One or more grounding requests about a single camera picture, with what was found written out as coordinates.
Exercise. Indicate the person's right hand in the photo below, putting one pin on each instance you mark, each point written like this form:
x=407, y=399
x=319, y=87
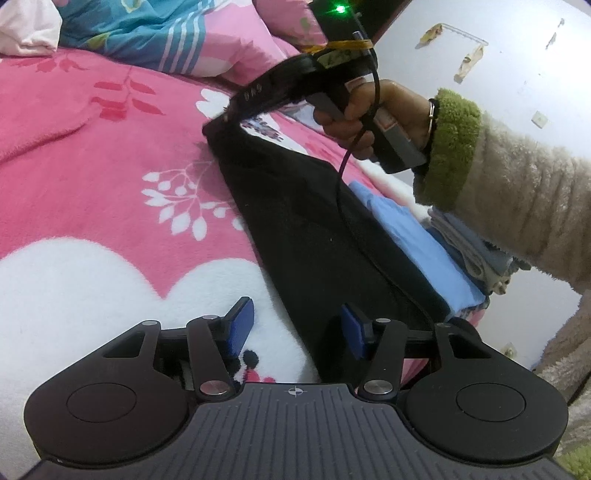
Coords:
x=406, y=110

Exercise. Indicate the black sweatshirt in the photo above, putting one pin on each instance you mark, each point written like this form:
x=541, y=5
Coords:
x=300, y=221

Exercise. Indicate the person's beige fleece robe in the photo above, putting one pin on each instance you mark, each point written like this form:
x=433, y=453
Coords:
x=568, y=360

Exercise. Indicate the blue and pink quilt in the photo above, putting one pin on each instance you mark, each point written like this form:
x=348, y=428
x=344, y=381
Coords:
x=161, y=37

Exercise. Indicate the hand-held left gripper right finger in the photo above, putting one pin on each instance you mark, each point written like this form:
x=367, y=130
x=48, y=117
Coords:
x=353, y=332

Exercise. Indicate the person's right forearm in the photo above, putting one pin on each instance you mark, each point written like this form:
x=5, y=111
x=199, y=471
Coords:
x=517, y=194

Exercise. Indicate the white garment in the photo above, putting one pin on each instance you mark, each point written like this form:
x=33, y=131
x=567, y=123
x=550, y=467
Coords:
x=23, y=32

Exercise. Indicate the pink floral blanket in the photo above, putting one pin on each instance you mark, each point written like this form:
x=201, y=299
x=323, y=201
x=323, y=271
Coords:
x=92, y=138

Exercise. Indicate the grey folded garment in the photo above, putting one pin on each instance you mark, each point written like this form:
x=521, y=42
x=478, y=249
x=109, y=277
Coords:
x=471, y=244

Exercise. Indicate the white wall switch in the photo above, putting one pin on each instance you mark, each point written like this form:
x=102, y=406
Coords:
x=540, y=120

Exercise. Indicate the yellow wall sticker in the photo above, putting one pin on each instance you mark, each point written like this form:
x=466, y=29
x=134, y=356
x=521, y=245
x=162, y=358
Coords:
x=470, y=62
x=430, y=36

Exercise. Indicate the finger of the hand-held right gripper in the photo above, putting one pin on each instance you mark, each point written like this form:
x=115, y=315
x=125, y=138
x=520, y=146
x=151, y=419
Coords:
x=268, y=92

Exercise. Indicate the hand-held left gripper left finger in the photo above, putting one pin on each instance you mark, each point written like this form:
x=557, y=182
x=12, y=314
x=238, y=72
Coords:
x=242, y=325

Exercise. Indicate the light blue garment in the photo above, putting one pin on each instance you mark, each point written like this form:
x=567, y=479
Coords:
x=415, y=240

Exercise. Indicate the cream folded garment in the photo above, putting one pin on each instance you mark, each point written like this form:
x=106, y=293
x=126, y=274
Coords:
x=401, y=194

